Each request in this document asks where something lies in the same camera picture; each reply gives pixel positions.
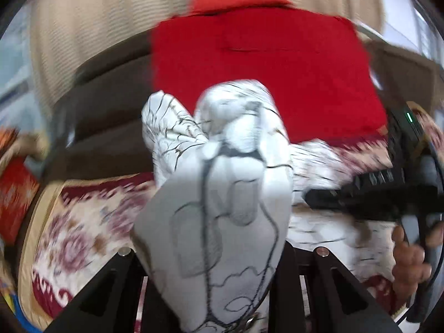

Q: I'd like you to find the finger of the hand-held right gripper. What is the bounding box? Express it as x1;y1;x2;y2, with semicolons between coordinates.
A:
304;169;405;221

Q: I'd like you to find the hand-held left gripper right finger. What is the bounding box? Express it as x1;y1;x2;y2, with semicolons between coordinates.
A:
269;246;403;333

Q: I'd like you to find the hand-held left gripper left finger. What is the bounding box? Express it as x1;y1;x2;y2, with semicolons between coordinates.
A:
43;248;167;333

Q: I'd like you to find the white black-veined coat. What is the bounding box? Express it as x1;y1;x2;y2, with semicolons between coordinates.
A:
130;79;399;333

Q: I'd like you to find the person's right hand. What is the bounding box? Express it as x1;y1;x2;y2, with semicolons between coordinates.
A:
391;225;434;301

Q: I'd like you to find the floral red sofa cover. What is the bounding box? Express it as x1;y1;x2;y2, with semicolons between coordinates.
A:
17;135;410;333

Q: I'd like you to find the red gift box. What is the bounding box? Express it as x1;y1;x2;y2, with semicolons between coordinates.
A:
0;156;40;247

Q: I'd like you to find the brown leather sofa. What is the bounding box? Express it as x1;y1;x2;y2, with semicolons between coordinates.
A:
42;29;444;184

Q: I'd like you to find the white pipe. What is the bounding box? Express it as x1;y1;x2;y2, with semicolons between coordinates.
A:
357;22;386;42

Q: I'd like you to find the red blanket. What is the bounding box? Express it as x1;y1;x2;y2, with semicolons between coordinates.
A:
151;7;389;144

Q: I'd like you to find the orange black patterned cloth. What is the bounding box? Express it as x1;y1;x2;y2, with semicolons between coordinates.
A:
0;128;21;153

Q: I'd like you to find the beige dotted curtain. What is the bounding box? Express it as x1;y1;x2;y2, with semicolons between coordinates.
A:
29;0;385;87

